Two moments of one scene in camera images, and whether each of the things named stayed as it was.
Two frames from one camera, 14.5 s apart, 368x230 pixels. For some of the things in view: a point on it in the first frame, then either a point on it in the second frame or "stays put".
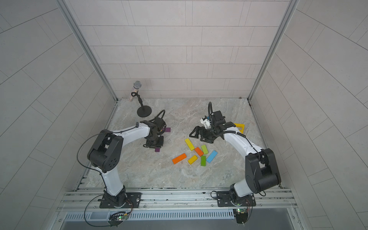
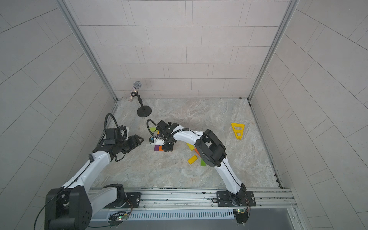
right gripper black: [199, 129] → [167, 147]
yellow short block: [192, 159] stays put
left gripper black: [160, 144] → [131, 138]
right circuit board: [241, 215] stays put
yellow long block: [189, 144] stays put
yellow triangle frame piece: [242, 125] stays put
